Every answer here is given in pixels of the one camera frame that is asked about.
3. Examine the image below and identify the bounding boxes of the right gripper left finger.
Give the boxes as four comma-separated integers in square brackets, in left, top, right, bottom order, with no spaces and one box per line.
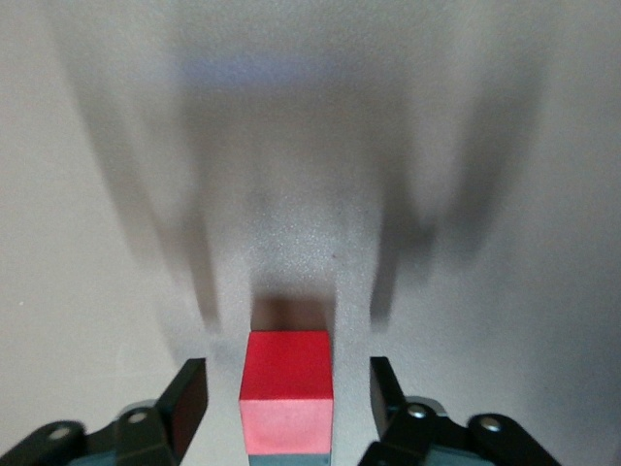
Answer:
[0,357,211,466]

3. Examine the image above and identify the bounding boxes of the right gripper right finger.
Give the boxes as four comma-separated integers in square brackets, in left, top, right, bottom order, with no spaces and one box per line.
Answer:
[358,355,564,466]

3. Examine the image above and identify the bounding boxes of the red cube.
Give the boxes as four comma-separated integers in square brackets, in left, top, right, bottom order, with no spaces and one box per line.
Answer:
[239,330,335,457]

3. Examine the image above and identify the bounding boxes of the brown table mat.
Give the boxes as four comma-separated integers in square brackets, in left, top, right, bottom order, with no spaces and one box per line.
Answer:
[0,0,621,466]

